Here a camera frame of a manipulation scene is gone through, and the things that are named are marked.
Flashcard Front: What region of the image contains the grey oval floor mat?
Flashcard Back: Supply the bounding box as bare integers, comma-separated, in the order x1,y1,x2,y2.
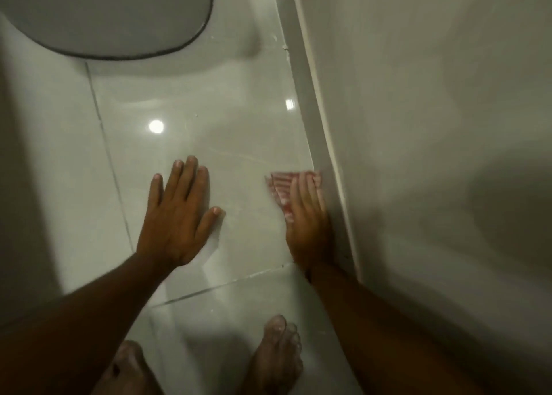
0,0,215,61

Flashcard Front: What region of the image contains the person's right foot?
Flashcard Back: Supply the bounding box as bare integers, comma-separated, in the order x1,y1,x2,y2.
240,315,304,395

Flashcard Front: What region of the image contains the person's left forearm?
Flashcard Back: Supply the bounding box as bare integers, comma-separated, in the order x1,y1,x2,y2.
0,251,177,395

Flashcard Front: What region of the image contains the red striped cleaning cloth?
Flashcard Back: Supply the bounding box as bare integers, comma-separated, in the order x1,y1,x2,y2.
265,170,323,224

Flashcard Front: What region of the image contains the person's right forearm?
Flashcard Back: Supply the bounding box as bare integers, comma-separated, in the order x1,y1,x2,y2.
306,259,490,395

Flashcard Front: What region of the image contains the person's right hand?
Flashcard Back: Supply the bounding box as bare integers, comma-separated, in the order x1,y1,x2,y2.
285,171,334,273

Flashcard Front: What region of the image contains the person's foot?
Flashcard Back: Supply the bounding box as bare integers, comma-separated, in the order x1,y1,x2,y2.
91,340,164,395
240,315,304,395

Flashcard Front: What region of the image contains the person's left foot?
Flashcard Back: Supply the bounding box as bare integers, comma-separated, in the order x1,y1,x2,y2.
91,340,164,395

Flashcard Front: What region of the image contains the white skirting board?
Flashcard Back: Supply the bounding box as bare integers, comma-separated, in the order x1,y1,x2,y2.
270,0,362,282

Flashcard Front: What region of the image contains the person's left hand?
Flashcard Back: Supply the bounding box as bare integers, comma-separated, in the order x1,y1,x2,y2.
136,155,224,269

